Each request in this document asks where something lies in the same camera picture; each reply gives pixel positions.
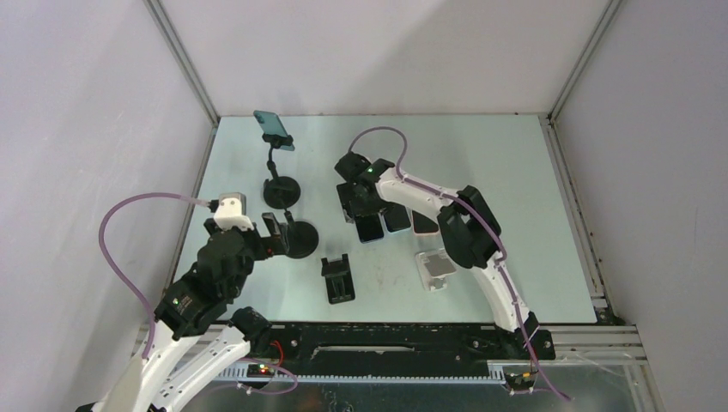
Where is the black round-base phone stand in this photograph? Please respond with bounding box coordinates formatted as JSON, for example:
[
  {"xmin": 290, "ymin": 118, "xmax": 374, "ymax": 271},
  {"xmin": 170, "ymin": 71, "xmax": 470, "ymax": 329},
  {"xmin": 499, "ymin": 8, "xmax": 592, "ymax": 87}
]
[{"xmin": 284, "ymin": 210, "xmax": 319, "ymax": 259}]

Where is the light blue phone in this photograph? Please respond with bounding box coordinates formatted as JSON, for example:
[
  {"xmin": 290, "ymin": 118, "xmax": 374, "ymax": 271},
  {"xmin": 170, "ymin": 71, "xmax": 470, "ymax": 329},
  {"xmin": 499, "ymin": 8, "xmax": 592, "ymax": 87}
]
[{"xmin": 382, "ymin": 204, "xmax": 411, "ymax": 233}]

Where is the pink phone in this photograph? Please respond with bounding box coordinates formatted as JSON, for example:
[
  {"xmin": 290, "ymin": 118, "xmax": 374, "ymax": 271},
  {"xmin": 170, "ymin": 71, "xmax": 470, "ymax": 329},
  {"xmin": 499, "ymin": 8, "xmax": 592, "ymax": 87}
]
[{"xmin": 411, "ymin": 210, "xmax": 440, "ymax": 235}]

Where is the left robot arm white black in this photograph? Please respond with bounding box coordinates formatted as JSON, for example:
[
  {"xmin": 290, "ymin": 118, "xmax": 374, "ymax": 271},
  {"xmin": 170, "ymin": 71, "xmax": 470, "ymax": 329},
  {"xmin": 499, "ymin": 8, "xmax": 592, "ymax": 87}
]
[{"xmin": 79, "ymin": 212, "xmax": 288, "ymax": 411}]

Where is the black gooseneck phone stand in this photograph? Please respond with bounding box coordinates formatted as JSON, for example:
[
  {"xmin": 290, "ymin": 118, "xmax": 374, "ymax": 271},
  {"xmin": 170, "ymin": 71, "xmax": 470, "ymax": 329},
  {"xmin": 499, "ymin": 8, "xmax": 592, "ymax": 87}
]
[{"xmin": 262, "ymin": 133, "xmax": 301, "ymax": 209}]

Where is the black folding phone stand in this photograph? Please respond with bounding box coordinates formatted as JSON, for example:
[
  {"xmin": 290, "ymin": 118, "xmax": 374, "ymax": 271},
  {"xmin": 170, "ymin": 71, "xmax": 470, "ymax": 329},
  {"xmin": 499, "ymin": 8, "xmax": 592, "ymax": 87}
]
[{"xmin": 321, "ymin": 253, "xmax": 355, "ymax": 305}]

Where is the teal phone on stand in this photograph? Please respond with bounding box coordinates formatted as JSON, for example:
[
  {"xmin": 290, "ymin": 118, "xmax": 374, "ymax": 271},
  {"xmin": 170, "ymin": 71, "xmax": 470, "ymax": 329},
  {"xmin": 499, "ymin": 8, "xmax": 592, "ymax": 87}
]
[{"xmin": 253, "ymin": 110, "xmax": 295, "ymax": 151}]

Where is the white flat phone stand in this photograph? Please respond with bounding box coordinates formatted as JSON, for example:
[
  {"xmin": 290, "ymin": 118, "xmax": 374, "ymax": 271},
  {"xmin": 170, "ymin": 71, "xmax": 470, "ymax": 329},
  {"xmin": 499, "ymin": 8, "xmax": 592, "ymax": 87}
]
[{"xmin": 415, "ymin": 248, "xmax": 457, "ymax": 292}]

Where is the left controller board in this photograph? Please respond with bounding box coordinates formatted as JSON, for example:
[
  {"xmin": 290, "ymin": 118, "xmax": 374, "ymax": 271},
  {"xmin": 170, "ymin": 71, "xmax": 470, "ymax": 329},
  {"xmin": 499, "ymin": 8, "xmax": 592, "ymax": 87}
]
[{"xmin": 246, "ymin": 364, "xmax": 276, "ymax": 379}]

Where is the controller board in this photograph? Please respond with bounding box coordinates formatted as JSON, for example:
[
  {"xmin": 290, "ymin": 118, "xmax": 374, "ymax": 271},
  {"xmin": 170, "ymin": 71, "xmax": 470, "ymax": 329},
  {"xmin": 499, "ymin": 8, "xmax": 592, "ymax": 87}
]
[
  {"xmin": 246, "ymin": 364, "xmax": 276, "ymax": 379},
  {"xmin": 506, "ymin": 373, "xmax": 537, "ymax": 392}
]

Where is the right controller board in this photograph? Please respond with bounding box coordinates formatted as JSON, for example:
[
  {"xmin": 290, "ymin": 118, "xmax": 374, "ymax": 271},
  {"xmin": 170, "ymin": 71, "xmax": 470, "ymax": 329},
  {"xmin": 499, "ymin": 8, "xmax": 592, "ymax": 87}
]
[{"xmin": 506, "ymin": 373, "xmax": 537, "ymax": 392}]

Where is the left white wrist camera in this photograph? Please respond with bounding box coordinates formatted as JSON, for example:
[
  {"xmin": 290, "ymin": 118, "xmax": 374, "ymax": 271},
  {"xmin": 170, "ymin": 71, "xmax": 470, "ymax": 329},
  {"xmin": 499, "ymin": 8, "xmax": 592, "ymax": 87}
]
[{"xmin": 209, "ymin": 192, "xmax": 255, "ymax": 232}]

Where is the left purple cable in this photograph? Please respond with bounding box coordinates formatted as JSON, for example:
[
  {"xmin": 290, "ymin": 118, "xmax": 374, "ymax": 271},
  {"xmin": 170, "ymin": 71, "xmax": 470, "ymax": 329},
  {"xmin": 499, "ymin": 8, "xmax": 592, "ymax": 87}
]
[{"xmin": 99, "ymin": 191, "xmax": 215, "ymax": 360}]

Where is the grey slotted cable duct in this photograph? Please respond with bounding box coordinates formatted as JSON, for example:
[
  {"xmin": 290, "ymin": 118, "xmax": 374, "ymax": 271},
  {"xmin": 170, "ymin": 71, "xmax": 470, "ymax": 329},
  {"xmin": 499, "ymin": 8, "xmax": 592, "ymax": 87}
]
[{"xmin": 214, "ymin": 362, "xmax": 506, "ymax": 385}]

